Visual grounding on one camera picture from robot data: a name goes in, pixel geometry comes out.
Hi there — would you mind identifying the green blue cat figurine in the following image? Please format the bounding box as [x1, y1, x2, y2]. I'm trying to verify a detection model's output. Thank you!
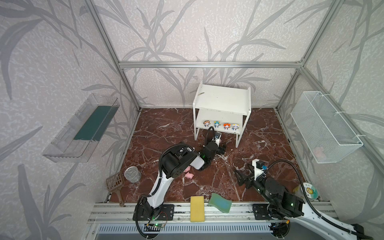
[214, 121, 221, 128]

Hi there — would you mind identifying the yellow hooded blue cat figurine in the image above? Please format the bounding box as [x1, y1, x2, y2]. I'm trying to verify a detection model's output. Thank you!
[204, 120, 211, 128]

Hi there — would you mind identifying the orange crab blue cat figurine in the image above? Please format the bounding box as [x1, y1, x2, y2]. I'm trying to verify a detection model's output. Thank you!
[223, 123, 231, 130]

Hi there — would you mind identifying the white hooded blue cat figurine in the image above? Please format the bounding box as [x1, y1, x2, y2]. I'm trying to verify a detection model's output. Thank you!
[232, 124, 240, 131]

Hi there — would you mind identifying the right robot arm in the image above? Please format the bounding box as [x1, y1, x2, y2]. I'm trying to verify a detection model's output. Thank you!
[234, 159, 373, 240]

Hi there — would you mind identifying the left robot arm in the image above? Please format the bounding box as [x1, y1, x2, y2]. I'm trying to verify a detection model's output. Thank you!
[137, 127, 226, 214]

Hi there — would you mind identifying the white two-tier metal shelf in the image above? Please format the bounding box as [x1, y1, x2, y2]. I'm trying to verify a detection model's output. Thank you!
[193, 83, 252, 148]

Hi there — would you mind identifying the green sponge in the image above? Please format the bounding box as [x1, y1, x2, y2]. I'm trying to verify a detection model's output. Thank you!
[208, 193, 232, 214]

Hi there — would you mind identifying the yellow sponge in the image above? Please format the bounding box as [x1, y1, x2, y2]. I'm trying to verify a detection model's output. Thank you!
[190, 196, 205, 223]

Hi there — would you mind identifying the green tape roll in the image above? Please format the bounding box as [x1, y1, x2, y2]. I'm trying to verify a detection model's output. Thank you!
[299, 183, 319, 202]

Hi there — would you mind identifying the pink item in basket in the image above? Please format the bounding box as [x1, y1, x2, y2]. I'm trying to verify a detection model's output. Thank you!
[314, 147, 327, 162]

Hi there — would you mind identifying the silver metal can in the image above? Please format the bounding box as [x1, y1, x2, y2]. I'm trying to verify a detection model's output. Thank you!
[124, 166, 142, 183]

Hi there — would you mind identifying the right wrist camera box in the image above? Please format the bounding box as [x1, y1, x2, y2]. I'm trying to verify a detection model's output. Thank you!
[252, 159, 268, 181]

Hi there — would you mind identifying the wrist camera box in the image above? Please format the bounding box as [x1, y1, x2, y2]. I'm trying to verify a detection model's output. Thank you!
[252, 159, 268, 181]
[213, 132, 222, 146]

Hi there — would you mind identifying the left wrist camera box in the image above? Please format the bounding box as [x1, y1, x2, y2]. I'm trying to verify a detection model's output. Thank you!
[213, 132, 222, 146]

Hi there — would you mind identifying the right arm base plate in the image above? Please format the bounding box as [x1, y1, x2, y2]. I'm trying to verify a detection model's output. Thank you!
[252, 204, 283, 220]

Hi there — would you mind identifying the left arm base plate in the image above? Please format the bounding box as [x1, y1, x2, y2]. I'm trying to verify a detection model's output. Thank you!
[133, 204, 175, 221]

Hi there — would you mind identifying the white wire mesh basket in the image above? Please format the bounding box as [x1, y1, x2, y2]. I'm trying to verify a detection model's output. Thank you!
[291, 91, 364, 164]

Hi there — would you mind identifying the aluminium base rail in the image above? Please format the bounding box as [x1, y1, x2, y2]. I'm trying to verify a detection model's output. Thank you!
[86, 201, 334, 224]

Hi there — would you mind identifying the clear plastic wall bin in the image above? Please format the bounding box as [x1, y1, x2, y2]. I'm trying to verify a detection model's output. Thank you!
[43, 94, 120, 163]

